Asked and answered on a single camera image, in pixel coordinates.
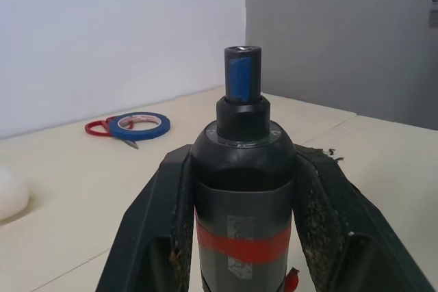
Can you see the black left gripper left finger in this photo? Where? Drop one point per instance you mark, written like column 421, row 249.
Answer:
column 147, row 234

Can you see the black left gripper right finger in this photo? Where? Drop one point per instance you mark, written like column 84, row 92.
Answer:
column 356, row 237

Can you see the black electric screwdriver red band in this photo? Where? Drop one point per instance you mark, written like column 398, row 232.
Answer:
column 241, row 175

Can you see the blue tape roll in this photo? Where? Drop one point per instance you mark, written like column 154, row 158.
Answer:
column 118, row 125

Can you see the white soft lump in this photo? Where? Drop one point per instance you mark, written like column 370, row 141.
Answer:
column 10, row 196

